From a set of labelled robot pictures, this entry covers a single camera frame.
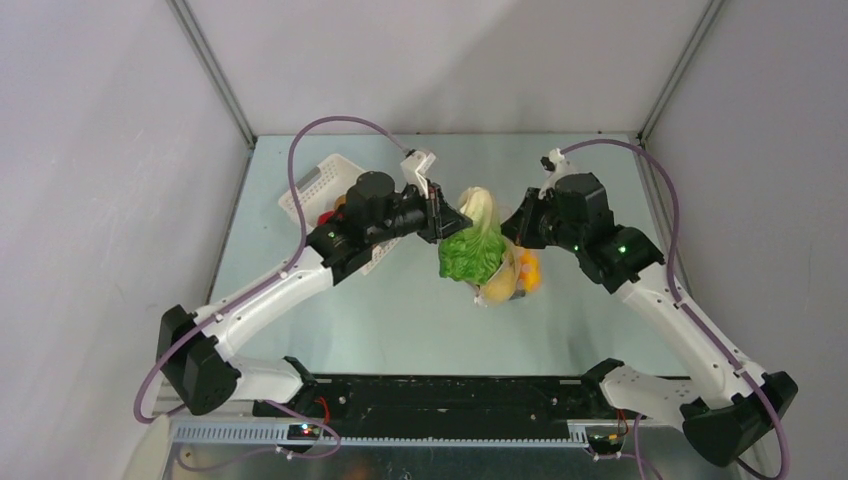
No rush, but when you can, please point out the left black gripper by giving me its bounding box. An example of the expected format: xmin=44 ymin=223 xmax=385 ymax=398
xmin=367 ymin=179 xmax=473 ymax=246

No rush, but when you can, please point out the clear zip top bag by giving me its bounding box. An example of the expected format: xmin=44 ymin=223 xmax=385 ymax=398
xmin=468 ymin=237 xmax=542 ymax=307

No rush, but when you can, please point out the red toy apple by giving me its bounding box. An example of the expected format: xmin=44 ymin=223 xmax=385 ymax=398
xmin=316 ymin=211 xmax=335 ymax=226

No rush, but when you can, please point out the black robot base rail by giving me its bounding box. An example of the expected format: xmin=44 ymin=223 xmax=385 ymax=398
xmin=252 ymin=374 xmax=636 ymax=439

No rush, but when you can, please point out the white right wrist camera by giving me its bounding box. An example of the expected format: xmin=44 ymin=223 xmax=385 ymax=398
xmin=539 ymin=149 xmax=577 ymax=198

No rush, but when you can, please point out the grey slotted cable duct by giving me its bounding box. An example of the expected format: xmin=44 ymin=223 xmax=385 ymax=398
xmin=172 ymin=422 xmax=588 ymax=448

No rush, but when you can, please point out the white perforated plastic basket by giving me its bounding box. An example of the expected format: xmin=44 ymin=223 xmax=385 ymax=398
xmin=278 ymin=153 xmax=401 ymax=276

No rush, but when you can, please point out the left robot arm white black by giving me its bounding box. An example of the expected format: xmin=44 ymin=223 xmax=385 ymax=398
xmin=156 ymin=171 xmax=472 ymax=417

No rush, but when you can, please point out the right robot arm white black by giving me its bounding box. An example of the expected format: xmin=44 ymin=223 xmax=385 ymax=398
xmin=501 ymin=173 xmax=798 ymax=467

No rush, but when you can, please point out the green toy lettuce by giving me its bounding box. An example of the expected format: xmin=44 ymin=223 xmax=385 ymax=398
xmin=438 ymin=187 xmax=507 ymax=285

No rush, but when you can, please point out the yellow toy lemon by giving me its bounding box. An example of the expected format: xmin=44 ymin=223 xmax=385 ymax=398
xmin=479 ymin=261 xmax=519 ymax=305

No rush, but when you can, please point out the orange toy fruit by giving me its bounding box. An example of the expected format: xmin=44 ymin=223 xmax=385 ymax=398
xmin=517 ymin=249 xmax=542 ymax=293

